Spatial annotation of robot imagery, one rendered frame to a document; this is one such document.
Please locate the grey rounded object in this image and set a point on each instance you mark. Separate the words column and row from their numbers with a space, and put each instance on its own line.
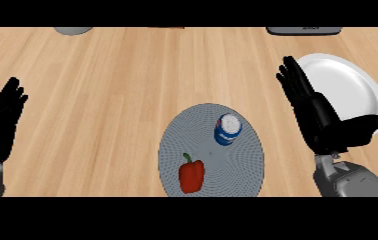
column 72, row 30

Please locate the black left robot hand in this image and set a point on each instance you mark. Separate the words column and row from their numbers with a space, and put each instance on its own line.
column 8, row 117

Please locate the red bell pepper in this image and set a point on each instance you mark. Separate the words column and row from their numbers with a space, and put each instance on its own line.
column 190, row 175

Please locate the grey oval placemat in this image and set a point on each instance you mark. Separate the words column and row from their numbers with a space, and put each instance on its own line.
column 211, row 157

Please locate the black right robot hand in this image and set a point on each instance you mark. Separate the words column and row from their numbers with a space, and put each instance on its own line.
column 318, row 117

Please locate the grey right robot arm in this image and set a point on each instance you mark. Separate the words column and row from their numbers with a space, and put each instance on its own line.
column 347, row 179

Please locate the white round plate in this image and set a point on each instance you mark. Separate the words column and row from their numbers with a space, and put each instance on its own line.
column 344, row 84

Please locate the blue and white can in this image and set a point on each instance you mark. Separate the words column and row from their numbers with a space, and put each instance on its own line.
column 227, row 129

